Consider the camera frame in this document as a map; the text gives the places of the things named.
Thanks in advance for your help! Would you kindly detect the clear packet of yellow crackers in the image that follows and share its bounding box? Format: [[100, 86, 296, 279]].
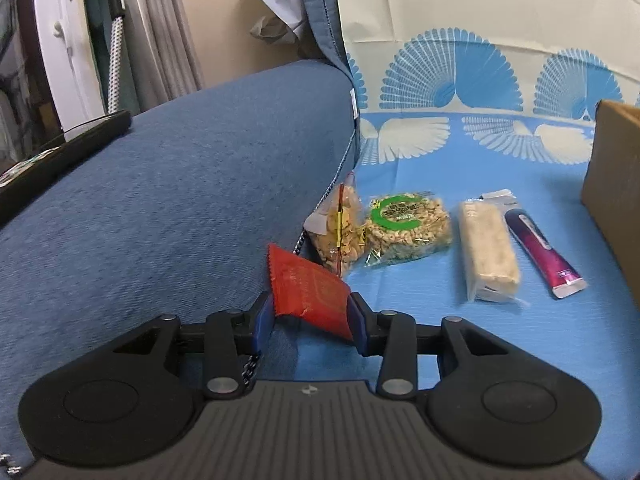
[[304, 172, 366, 279]]

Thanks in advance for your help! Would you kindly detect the small red snack packet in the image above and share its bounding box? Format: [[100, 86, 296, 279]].
[[264, 243, 354, 344]]

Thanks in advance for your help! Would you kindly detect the white panel with hooks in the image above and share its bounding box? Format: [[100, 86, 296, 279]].
[[30, 0, 109, 137]]

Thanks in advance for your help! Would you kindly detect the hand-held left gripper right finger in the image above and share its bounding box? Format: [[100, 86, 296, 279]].
[[349, 291, 517, 402]]

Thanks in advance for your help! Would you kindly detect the blue fabric sofa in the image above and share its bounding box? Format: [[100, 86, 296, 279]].
[[0, 0, 364, 476]]

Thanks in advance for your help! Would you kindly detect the white rice cracker packet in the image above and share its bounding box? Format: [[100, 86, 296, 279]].
[[457, 198, 531, 309]]

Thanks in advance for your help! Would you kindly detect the patterned pole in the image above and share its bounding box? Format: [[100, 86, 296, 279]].
[[106, 0, 127, 113]]

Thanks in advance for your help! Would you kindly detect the grey curtain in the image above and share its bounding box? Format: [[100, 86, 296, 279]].
[[117, 0, 206, 112]]

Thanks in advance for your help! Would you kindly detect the purple snack packet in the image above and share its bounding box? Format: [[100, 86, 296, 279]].
[[479, 188, 587, 300]]

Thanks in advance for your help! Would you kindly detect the brown paper bag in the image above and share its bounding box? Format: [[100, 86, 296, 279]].
[[249, 12, 306, 46]]

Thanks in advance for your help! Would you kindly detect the brown cardboard box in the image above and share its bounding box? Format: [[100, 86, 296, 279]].
[[580, 98, 640, 312]]

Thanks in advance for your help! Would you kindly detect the black remote control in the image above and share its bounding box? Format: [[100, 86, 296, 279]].
[[0, 109, 132, 227]]

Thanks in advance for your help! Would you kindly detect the green label nut cluster packet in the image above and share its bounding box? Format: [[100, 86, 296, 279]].
[[362, 192, 454, 267]]

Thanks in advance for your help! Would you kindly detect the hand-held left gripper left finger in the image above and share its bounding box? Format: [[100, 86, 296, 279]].
[[112, 292, 276, 402]]

